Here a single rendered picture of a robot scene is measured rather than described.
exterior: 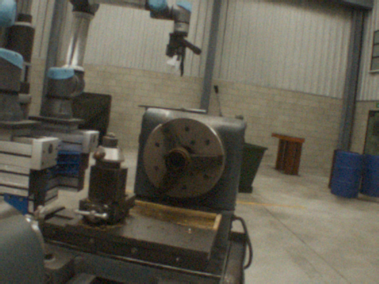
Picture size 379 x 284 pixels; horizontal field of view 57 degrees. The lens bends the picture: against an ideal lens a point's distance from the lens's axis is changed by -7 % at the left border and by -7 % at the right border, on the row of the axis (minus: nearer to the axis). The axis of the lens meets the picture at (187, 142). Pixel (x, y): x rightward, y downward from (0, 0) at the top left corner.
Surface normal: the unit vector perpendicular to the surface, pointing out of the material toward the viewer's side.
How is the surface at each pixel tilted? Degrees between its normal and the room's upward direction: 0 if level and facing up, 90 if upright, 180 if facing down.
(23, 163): 90
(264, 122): 90
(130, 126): 90
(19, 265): 72
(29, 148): 90
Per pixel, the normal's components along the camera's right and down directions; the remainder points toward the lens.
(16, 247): 0.89, -0.41
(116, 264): -0.17, 0.03
